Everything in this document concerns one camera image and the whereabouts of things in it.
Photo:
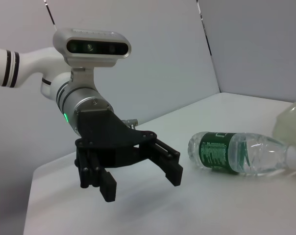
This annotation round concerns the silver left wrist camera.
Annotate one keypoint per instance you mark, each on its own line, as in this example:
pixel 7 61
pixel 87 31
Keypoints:
pixel 94 46

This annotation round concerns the clear water bottle green label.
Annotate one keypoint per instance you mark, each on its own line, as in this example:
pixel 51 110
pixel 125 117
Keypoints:
pixel 216 151

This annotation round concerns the pale green glass fruit bowl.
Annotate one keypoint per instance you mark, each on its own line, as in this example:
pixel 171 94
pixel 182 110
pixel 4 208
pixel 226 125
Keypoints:
pixel 292 120

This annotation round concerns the small silver metal plug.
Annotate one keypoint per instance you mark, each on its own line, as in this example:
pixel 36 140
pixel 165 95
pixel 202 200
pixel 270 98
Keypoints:
pixel 130 123

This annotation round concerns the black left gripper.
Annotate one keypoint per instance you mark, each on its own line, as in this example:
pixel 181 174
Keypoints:
pixel 106 132

